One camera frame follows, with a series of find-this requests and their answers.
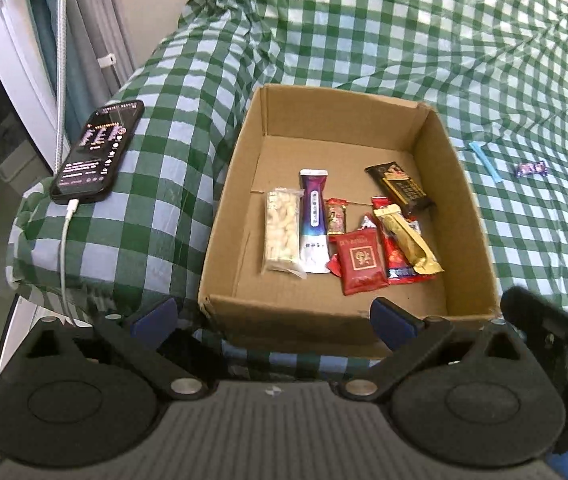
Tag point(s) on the light blue stick packet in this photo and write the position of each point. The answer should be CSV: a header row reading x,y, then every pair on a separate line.
x,y
483,162

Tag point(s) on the red square snack packet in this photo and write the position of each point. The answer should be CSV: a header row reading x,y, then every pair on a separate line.
x,y
361,260

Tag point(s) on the white window frame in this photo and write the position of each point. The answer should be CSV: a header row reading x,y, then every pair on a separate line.
x,y
9,35

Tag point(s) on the brown cardboard box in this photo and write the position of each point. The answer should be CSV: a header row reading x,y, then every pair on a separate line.
x,y
343,125

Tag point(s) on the purple silver sachet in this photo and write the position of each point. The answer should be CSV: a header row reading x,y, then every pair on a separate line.
x,y
314,220

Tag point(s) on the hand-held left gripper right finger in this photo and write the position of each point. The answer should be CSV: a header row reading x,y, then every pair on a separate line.
x,y
388,320

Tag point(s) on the small red peanut candy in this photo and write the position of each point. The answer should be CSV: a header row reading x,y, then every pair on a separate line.
x,y
336,217

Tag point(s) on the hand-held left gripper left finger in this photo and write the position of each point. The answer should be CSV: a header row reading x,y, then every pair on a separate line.
x,y
156,317

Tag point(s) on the white plastic clip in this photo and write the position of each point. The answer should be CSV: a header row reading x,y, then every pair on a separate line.
x,y
107,60

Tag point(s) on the purple candy bar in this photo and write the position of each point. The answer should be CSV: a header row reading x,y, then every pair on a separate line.
x,y
531,169

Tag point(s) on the green checkered blanket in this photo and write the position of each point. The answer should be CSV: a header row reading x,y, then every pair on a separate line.
x,y
363,35

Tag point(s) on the gold snack bar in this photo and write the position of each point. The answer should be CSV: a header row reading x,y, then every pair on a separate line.
x,y
406,240

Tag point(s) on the black smartphone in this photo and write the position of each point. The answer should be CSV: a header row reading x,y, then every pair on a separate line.
x,y
96,152

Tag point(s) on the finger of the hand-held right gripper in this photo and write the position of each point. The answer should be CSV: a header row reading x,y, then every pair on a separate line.
x,y
538,310

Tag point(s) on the clear nougat bar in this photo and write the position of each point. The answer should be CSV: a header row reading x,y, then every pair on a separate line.
x,y
281,230

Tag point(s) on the brown black snack bar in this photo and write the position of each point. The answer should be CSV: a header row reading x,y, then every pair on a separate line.
x,y
401,187

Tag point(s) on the grey blue curtain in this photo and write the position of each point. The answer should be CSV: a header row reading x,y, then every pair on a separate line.
x,y
89,10

